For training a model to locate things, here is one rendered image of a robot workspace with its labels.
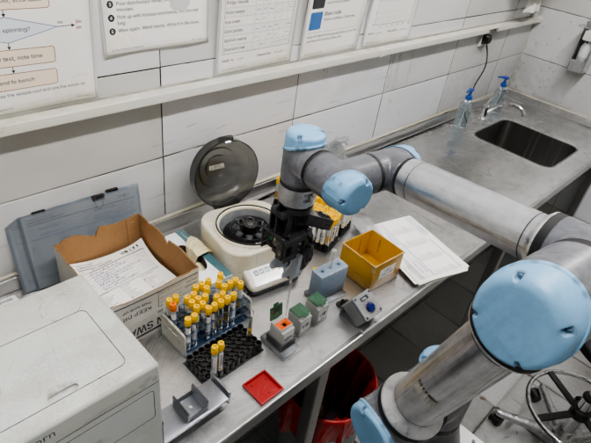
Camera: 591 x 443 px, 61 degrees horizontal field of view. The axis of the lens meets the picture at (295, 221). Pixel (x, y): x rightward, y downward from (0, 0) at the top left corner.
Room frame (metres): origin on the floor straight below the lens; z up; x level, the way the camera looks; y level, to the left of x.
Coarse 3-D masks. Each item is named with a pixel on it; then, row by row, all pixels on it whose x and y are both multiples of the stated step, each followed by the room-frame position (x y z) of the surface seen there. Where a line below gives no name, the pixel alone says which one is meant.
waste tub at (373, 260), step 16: (352, 240) 1.21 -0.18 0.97; (368, 240) 1.27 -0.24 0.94; (384, 240) 1.23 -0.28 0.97; (352, 256) 1.15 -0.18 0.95; (368, 256) 1.26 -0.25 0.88; (384, 256) 1.22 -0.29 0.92; (400, 256) 1.17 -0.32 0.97; (352, 272) 1.14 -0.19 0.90; (368, 272) 1.10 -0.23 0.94; (384, 272) 1.13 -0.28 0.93; (368, 288) 1.09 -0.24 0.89
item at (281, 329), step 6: (282, 318) 0.87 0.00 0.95; (276, 324) 0.85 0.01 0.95; (282, 324) 0.85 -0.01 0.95; (288, 324) 0.85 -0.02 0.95; (270, 330) 0.85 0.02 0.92; (276, 330) 0.84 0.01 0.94; (282, 330) 0.83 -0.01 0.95; (288, 330) 0.84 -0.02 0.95; (294, 330) 0.85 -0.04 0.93; (276, 336) 0.84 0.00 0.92; (282, 336) 0.82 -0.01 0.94; (288, 336) 0.84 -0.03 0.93; (282, 342) 0.82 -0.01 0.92
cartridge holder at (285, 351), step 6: (264, 336) 0.86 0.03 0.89; (270, 336) 0.84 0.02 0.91; (294, 336) 0.86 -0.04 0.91; (270, 342) 0.84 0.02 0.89; (276, 342) 0.83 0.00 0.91; (288, 342) 0.84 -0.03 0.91; (294, 342) 0.85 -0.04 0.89; (276, 348) 0.83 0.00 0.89; (282, 348) 0.82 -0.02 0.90; (288, 348) 0.83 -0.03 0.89; (294, 348) 0.84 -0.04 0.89; (282, 354) 0.81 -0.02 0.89; (288, 354) 0.81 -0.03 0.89
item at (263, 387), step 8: (256, 376) 0.74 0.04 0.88; (264, 376) 0.75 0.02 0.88; (272, 376) 0.75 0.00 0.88; (248, 384) 0.72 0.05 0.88; (256, 384) 0.72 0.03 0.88; (264, 384) 0.73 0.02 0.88; (272, 384) 0.73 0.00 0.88; (280, 384) 0.73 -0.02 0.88; (248, 392) 0.70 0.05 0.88; (256, 392) 0.70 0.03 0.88; (264, 392) 0.71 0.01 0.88; (272, 392) 0.71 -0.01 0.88; (280, 392) 0.71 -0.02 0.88; (256, 400) 0.68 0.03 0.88; (264, 400) 0.69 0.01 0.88
